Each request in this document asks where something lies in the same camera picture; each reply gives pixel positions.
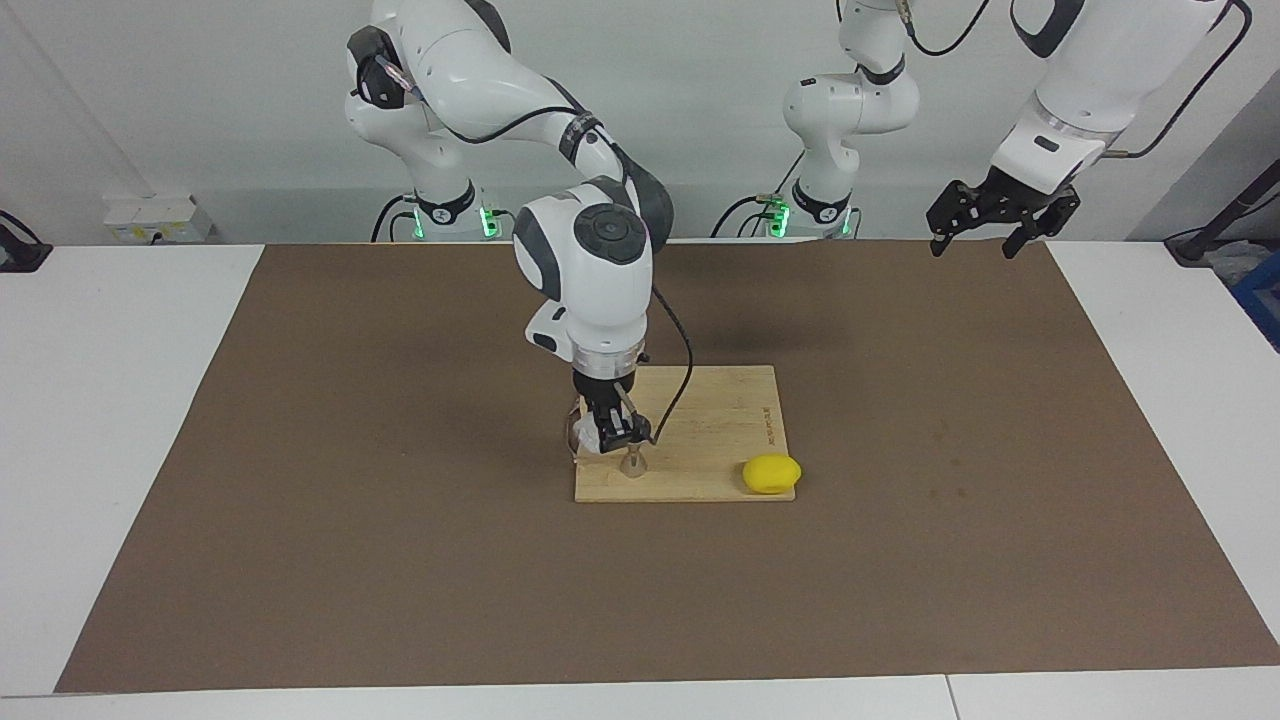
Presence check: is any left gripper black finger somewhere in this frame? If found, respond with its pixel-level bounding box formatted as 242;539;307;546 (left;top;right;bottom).
925;179;991;260
1002;190;1084;261

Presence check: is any clear glass cup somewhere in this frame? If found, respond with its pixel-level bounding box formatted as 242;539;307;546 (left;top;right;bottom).
570;398;609;458

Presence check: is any bamboo cutting board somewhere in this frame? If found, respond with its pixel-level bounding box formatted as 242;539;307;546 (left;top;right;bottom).
565;365;798;504

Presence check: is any yellow lemon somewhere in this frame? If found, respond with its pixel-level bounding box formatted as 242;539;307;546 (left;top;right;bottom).
742;453;803;497

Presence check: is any black stand pole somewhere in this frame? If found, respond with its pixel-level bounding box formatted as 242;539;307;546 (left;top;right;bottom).
1164;160;1280;267

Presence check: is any clear plastic bag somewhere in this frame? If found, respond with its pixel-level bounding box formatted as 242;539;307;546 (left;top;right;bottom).
1204;240;1263;289

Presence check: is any brown paper table mat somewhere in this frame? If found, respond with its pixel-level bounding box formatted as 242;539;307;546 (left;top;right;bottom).
55;238;1280;694

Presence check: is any white power strip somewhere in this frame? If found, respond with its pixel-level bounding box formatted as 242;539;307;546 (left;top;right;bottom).
103;195;217;245

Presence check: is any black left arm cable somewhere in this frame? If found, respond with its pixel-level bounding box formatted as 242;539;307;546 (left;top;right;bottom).
895;0;1257;159

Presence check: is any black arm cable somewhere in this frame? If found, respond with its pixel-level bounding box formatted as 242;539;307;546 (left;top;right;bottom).
375;55;695;447
895;0;1257;159

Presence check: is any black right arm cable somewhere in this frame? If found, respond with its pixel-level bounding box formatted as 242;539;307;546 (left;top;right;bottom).
375;55;695;447

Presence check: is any black base cable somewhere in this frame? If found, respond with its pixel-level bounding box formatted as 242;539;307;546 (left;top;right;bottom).
711;150;807;240
371;194;417;242

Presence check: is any black clamp mount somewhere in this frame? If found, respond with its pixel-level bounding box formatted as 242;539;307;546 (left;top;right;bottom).
0;210;53;273

